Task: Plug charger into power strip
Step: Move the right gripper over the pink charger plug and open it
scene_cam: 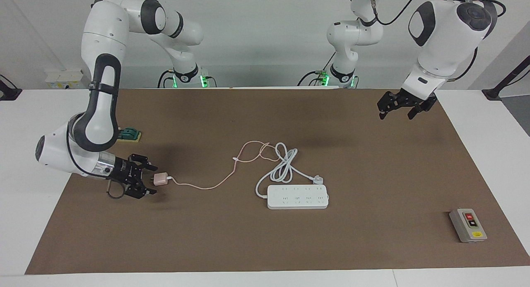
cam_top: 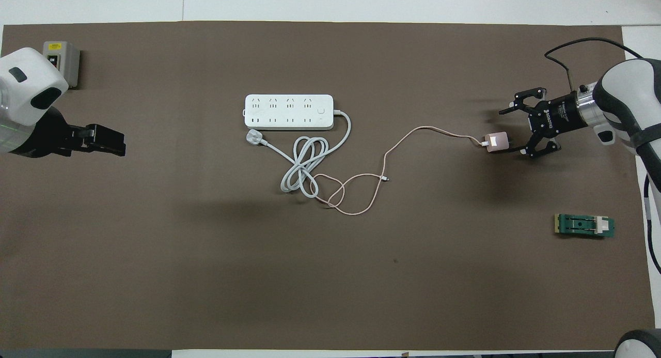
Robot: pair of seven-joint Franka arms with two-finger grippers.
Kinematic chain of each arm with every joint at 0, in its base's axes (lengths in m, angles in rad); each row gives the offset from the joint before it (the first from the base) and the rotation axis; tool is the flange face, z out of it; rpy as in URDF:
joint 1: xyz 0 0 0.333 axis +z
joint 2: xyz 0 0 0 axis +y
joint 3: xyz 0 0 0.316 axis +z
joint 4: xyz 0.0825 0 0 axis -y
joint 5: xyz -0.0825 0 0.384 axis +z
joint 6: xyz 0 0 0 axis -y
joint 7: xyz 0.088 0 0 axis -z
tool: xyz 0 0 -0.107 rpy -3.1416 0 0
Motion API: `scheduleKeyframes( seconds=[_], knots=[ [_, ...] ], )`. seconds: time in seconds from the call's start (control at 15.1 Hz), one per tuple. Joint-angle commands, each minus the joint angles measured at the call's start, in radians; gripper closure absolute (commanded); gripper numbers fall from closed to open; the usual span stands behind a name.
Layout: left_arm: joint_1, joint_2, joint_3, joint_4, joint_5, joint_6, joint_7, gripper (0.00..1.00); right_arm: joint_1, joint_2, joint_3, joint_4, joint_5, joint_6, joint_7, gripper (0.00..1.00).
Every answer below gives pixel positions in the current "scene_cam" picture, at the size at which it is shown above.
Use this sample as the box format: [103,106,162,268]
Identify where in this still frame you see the pink charging cable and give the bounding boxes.
[168,141,286,191]

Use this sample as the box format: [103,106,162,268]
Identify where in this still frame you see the black clamp stand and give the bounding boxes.
[482,55,530,101]

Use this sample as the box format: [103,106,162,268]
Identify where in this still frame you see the black arm base cables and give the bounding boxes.
[297,51,337,87]
[157,69,218,89]

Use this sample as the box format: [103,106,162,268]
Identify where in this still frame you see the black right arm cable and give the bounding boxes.
[66,121,125,200]

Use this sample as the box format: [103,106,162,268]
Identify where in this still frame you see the black left arm base cables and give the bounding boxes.
[297,51,337,87]

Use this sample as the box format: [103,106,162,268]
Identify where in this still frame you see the black right arm base cables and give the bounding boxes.
[157,69,218,89]

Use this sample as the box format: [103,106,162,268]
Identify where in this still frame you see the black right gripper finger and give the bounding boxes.
[128,154,158,172]
[125,183,157,199]

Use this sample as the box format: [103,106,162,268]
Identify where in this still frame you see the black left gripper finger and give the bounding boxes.
[407,101,429,120]
[377,92,398,121]

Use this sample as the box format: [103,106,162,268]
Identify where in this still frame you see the green knife switch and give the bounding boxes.
[117,127,142,143]

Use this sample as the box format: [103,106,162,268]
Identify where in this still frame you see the white power strip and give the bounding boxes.
[267,185,330,210]

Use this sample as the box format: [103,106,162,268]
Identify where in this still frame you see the grey push-button switch box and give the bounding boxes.
[449,208,488,243]

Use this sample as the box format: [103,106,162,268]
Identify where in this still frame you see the black clamp mount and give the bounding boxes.
[0,75,22,101]

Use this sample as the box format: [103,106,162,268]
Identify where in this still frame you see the brown table mat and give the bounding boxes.
[25,88,530,275]

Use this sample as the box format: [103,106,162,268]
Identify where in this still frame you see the white wall socket box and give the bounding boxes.
[45,70,86,89]

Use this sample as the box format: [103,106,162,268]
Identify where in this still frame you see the white power strip cord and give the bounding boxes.
[255,142,324,199]

